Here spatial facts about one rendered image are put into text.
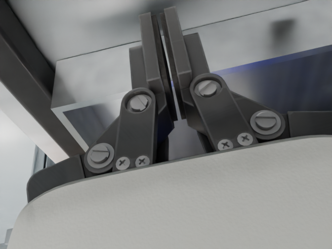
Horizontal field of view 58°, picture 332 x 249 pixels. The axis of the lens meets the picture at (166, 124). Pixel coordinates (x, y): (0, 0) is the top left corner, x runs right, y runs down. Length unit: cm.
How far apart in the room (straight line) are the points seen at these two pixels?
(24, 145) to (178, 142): 166
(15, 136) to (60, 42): 164
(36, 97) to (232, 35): 11
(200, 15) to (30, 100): 10
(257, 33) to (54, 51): 11
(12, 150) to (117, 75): 179
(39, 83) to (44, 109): 2
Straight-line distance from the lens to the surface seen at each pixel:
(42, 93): 17
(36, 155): 71
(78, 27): 17
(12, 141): 185
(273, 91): 22
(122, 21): 16
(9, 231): 47
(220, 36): 16
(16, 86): 17
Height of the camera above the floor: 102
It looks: 36 degrees down
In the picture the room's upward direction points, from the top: 171 degrees clockwise
